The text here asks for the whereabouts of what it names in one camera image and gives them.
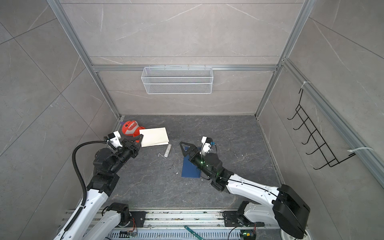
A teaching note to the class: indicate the blue envelope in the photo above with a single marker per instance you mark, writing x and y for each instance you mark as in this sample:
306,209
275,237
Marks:
189,170

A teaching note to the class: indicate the white glue stick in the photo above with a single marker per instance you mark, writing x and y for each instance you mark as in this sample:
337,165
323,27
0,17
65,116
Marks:
167,151

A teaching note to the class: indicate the red plush toy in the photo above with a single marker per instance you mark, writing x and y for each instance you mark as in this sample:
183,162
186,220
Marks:
131,128

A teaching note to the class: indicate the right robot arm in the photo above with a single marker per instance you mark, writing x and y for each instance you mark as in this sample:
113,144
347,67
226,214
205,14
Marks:
277,206

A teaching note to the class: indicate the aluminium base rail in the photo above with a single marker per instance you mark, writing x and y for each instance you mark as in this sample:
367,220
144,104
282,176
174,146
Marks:
210,224

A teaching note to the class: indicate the white analog clock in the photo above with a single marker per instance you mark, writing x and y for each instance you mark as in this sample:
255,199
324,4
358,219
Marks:
286,236

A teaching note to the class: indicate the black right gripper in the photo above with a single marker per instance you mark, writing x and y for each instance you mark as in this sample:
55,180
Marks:
194,149

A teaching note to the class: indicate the black wire hook rack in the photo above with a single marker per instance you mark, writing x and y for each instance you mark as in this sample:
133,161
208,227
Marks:
316,137

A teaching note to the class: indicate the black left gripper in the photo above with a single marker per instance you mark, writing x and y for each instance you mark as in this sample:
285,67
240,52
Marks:
130,148

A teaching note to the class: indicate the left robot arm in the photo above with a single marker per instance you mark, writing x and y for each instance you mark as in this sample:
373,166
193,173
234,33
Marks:
108,161

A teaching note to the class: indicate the beige letter paper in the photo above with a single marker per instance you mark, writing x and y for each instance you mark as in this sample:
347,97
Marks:
154,137

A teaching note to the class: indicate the white wire basket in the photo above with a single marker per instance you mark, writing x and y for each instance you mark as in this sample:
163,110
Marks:
177,80

